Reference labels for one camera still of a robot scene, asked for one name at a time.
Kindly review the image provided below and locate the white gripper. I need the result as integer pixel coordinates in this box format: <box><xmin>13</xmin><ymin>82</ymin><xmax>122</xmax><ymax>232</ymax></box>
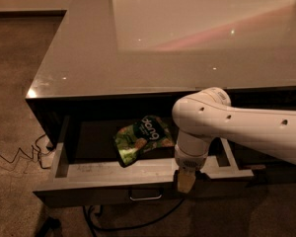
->
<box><xmin>175</xmin><ymin>145</ymin><xmax>208</xmax><ymax>194</ymax></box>

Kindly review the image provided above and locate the thin black wire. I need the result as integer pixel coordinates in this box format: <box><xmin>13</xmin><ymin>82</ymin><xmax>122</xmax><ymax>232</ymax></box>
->
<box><xmin>0</xmin><ymin>133</ymin><xmax>57</xmax><ymax>171</ymax></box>

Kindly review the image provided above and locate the drawer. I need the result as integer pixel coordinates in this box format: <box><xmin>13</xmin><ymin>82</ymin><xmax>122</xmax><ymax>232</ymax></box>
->
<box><xmin>33</xmin><ymin>114</ymin><xmax>256</xmax><ymax>209</ymax></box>

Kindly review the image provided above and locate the black floor stand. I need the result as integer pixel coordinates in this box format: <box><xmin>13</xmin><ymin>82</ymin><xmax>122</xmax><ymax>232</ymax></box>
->
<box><xmin>35</xmin><ymin>216</ymin><xmax>61</xmax><ymax>237</ymax></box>

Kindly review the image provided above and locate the dark counter cabinet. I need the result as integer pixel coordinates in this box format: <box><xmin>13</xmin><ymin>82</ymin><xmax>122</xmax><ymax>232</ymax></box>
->
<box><xmin>26</xmin><ymin>0</ymin><xmax>296</xmax><ymax>179</ymax></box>

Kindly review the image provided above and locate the thick black cable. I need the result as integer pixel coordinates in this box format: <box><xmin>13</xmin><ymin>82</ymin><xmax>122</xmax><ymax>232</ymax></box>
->
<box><xmin>82</xmin><ymin>197</ymin><xmax>185</xmax><ymax>237</ymax></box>

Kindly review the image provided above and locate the green snack bag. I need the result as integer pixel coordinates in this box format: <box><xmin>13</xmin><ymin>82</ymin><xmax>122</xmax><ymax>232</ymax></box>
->
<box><xmin>113</xmin><ymin>116</ymin><xmax>175</xmax><ymax>167</ymax></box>

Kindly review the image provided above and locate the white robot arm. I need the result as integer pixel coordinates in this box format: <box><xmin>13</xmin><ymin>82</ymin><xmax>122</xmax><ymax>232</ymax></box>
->
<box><xmin>172</xmin><ymin>87</ymin><xmax>296</xmax><ymax>194</ymax></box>

